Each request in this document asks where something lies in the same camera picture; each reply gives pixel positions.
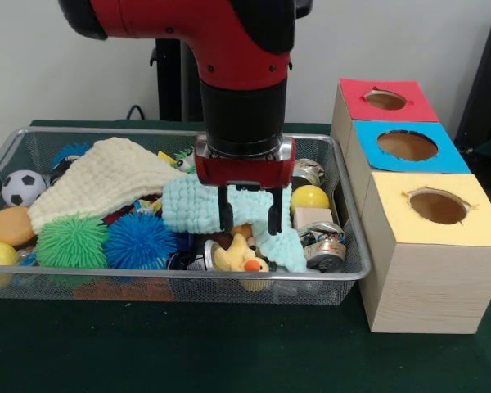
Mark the blue spiky rubber ball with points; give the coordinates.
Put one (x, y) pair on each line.
(139, 241)

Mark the crushed printed drink can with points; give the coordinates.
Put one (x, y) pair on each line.
(325, 251)

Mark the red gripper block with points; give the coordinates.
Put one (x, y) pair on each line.
(245, 172)

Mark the cream waffle cloth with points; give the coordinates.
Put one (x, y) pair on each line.
(106, 180)

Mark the small soccer ball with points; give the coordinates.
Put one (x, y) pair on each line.
(23, 187)

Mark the orange foam ball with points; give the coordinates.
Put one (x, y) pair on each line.
(10, 225)

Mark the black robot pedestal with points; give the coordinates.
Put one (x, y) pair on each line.
(172, 82)

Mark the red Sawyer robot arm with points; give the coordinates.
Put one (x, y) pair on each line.
(229, 41)

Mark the wooden box with three holes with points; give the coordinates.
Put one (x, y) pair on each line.
(425, 294)

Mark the light blue waffle cloth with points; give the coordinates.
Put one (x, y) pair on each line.
(188, 209)

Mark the green spiky rubber ball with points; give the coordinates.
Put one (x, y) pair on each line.
(71, 241)

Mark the yellow plush duck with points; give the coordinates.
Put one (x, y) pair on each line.
(237, 254)

